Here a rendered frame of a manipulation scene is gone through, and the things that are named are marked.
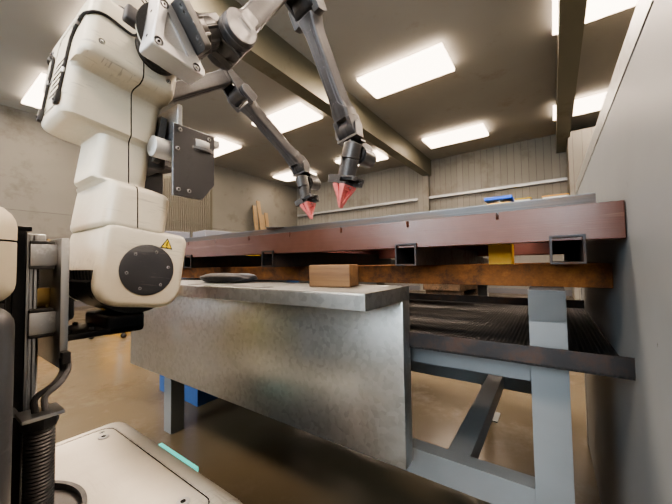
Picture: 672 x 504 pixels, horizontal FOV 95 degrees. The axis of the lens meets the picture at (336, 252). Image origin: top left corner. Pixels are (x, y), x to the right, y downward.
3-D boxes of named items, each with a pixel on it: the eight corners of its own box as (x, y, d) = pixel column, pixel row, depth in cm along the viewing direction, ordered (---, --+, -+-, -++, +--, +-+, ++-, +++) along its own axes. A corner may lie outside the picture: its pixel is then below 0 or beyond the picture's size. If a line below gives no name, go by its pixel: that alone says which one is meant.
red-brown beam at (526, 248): (275, 261, 203) (275, 252, 204) (572, 254, 115) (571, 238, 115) (264, 261, 196) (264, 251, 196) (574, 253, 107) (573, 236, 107)
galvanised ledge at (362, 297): (140, 284, 143) (140, 278, 143) (409, 299, 69) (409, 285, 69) (87, 287, 126) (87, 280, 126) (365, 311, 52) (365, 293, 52)
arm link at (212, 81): (220, 72, 123) (234, 58, 117) (240, 105, 128) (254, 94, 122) (116, 99, 93) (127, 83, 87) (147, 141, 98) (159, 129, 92)
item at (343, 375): (139, 361, 141) (140, 284, 143) (413, 460, 67) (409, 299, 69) (130, 363, 138) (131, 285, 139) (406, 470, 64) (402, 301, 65)
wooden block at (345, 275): (308, 286, 70) (308, 265, 70) (320, 285, 76) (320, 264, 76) (350, 287, 66) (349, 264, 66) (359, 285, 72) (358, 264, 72)
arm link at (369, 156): (334, 129, 101) (354, 117, 95) (356, 140, 109) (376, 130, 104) (337, 163, 99) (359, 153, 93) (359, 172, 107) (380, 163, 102)
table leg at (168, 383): (177, 424, 142) (178, 278, 145) (184, 428, 139) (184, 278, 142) (163, 430, 138) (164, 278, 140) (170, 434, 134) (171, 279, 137)
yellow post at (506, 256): (492, 281, 79) (489, 206, 80) (515, 281, 76) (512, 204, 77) (489, 282, 75) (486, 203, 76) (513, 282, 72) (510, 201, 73)
